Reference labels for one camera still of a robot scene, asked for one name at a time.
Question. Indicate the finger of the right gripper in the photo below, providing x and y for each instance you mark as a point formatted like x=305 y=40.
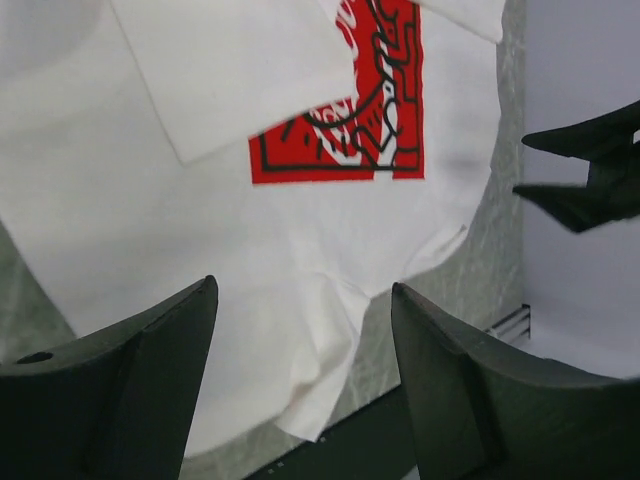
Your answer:
x=582 y=208
x=603 y=139

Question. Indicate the aluminium frame rail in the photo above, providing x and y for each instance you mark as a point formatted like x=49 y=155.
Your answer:
x=515 y=328

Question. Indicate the black base beam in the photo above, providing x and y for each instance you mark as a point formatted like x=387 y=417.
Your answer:
x=373 y=443

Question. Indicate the white Coca-Cola t-shirt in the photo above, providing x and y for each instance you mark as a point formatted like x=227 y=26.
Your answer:
x=308 y=154

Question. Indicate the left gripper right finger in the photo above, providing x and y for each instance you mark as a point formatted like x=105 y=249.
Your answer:
x=483 y=409

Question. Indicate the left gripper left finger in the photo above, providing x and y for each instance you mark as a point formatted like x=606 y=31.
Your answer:
x=115 y=404

